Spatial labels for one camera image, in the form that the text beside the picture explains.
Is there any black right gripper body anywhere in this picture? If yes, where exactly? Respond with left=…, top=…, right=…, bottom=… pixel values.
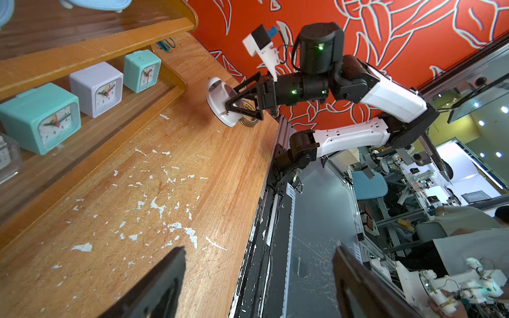
left=256, top=22, right=345, bottom=112

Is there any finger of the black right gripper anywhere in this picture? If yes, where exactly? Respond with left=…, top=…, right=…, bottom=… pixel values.
left=225, top=101, right=264, bottom=121
left=230, top=72, right=262, bottom=98

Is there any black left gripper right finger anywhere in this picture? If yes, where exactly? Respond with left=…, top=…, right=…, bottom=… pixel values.
left=333, top=246, right=420, bottom=318

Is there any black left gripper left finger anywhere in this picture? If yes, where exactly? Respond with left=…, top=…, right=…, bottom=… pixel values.
left=100, top=247, right=186, bottom=317

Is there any teal small square clock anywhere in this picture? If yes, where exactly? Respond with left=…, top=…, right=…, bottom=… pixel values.
left=123, top=49, right=162, bottom=94

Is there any lilac square alarm clock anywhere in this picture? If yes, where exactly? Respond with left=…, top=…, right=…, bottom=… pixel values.
left=69, top=62, right=123, bottom=118

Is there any mint green square clock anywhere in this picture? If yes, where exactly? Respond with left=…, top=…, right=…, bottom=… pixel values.
left=1, top=83, right=82, bottom=155

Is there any clear small square clock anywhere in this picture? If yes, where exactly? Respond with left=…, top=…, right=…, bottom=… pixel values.
left=0, top=133, right=23, bottom=184

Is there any blue rounded square clock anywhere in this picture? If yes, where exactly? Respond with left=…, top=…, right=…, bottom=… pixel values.
left=0, top=0, right=15, bottom=28

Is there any wooden two-tier shelf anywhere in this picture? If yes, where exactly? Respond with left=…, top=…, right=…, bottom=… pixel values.
left=1, top=1, right=198, bottom=247

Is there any brown tape roll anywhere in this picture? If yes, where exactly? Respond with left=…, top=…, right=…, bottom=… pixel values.
left=238, top=99, right=260, bottom=129

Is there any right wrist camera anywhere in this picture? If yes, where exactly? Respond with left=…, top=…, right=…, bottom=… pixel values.
left=243, top=25, right=279, bottom=82

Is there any green cable ties bundle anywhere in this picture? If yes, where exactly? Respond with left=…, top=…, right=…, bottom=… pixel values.
left=156, top=38, right=176, bottom=52

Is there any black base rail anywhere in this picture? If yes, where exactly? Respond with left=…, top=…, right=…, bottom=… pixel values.
left=228, top=114, right=303, bottom=318

